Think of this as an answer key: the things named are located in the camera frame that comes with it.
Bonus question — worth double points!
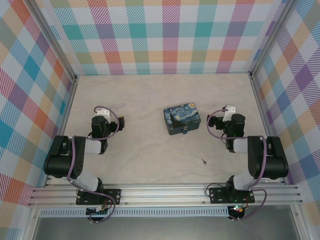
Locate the aluminium left frame post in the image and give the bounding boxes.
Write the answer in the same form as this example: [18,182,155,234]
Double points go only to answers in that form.
[29,0,79,80]

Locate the white slotted cable duct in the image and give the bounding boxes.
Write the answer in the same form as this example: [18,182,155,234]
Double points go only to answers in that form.
[39,205,230,219]

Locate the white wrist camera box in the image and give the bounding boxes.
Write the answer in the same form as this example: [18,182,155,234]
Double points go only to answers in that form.
[223,104,237,123]
[96,106,112,123]

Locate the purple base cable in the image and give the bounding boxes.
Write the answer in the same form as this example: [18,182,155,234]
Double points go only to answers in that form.
[87,192,117,225]
[227,188,268,223]

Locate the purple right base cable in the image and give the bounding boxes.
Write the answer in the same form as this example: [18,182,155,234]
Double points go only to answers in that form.
[227,188,268,223]

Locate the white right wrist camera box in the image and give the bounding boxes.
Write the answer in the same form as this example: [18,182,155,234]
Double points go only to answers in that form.
[223,104,237,123]

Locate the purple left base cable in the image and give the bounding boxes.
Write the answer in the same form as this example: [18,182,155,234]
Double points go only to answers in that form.
[87,192,117,225]

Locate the aluminium frame post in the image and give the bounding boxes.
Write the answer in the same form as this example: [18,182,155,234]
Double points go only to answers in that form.
[29,0,79,80]
[247,0,301,76]

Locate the aluminium right frame post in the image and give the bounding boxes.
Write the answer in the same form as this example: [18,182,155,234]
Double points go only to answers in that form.
[247,0,301,76]

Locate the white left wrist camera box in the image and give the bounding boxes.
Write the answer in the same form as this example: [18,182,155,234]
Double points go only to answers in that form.
[96,106,112,123]

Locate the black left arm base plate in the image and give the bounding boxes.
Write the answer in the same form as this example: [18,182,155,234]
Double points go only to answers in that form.
[75,188,122,206]

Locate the small circuit board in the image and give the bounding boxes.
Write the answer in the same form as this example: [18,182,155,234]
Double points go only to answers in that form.
[231,204,245,215]
[86,206,111,217]

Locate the left small circuit board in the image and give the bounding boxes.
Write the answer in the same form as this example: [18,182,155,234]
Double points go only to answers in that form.
[86,206,111,217]

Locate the right small circuit board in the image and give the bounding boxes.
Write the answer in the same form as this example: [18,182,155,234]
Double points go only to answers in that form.
[231,204,245,215]

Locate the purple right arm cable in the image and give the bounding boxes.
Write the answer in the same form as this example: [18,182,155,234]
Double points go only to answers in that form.
[206,109,267,188]

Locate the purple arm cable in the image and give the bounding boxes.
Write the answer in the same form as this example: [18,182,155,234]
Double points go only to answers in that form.
[206,109,267,188]
[66,105,120,194]

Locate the aluminium left side rail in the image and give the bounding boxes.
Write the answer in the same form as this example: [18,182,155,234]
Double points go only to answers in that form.
[42,74,80,188]

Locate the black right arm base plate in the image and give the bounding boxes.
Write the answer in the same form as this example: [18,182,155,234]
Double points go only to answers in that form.
[208,186,256,204]

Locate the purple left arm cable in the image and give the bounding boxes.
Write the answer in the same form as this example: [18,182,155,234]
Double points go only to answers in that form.
[66,105,120,194]

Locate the starry night painted tin box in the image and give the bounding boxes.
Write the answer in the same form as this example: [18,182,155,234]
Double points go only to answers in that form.
[163,101,202,136]

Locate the aluminium front frame rail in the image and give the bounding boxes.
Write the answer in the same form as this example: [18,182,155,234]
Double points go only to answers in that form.
[26,183,305,208]

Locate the aluminium right side rail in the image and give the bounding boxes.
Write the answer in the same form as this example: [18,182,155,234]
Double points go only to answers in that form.
[248,72,291,185]

